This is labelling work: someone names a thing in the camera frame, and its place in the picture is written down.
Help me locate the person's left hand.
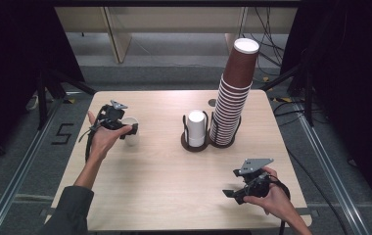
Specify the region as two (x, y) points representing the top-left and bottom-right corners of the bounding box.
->
(86, 110), (133, 162)

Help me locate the dark curtain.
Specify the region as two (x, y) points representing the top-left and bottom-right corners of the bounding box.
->
(280, 0), (372, 213)
(0, 0), (86, 170)

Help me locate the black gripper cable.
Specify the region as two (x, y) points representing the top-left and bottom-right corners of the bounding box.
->
(266, 175), (292, 235)
(77, 107), (106, 164)

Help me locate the person's right hand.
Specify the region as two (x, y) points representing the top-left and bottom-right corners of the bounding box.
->
(242, 165), (295, 223)

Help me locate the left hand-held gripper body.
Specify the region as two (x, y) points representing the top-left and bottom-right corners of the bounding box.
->
(97, 99), (129, 131)

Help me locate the bundle of black cables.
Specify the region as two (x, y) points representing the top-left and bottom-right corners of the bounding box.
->
(242, 6), (288, 77)

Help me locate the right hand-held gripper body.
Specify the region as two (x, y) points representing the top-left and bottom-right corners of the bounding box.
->
(232, 158), (275, 201)

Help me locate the stack of brown cups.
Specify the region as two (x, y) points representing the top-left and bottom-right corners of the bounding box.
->
(211, 37), (260, 147)

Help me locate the stack of white cups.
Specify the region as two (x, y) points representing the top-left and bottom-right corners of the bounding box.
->
(187, 110), (207, 148)

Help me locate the metal floor rail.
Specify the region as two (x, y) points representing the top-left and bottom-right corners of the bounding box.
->
(0, 91), (69, 235)
(291, 103), (372, 235)

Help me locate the long black floor cable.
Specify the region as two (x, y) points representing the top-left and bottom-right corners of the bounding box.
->
(285, 148), (349, 235)

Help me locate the black metal stand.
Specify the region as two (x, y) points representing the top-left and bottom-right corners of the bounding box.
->
(36, 68), (98, 131)
(260, 48), (316, 127)

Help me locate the single white paper cup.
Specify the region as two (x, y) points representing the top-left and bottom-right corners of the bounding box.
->
(120, 116), (140, 147)

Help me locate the dark wooden cup holder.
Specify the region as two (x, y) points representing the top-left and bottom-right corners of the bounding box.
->
(180, 110), (243, 154)

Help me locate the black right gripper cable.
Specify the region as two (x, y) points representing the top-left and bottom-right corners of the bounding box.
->
(266, 175), (292, 235)

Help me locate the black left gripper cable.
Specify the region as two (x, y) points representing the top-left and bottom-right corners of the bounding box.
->
(77, 107), (106, 164)

